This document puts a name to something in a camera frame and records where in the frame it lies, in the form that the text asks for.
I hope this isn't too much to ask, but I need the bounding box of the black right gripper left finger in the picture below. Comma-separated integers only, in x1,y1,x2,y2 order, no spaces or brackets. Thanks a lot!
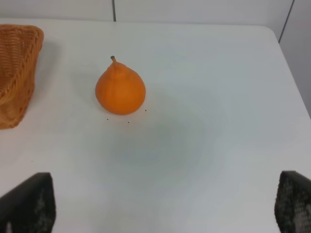
0,172,56,233

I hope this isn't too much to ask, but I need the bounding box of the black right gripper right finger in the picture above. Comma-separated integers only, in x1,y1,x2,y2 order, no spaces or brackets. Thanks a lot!
274,171,311,233

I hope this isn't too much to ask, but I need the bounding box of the orange fruit with stem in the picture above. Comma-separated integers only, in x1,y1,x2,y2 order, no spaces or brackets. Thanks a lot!
95,56,146,115

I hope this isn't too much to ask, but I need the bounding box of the orange wicker basket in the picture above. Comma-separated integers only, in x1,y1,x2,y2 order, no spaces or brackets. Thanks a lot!
0,24,44,130

